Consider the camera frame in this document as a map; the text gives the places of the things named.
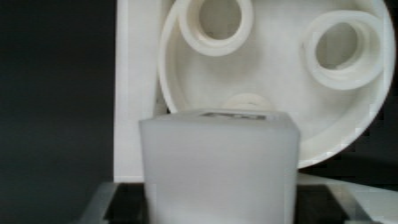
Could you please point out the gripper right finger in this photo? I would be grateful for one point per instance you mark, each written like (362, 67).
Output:
(336, 202)

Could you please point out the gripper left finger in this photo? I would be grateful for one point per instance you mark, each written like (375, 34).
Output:
(117, 205)

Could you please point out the white stool leg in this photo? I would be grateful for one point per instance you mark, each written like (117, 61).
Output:
(220, 156)

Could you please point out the white round stool seat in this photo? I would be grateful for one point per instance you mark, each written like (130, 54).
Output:
(289, 55)

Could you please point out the white right fence bar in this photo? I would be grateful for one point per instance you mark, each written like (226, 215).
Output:
(138, 99)

